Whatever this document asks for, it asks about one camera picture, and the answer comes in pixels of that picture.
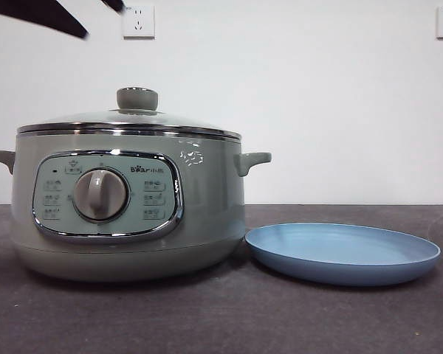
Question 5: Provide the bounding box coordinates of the pale green electric steamer pot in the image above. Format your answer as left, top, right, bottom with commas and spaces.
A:
0, 128, 272, 283

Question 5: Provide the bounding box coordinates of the blue plate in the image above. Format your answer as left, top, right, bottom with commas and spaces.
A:
244, 222, 442, 288

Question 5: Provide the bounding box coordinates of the glass lid with green knob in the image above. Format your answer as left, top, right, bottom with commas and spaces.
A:
16, 86, 232, 136

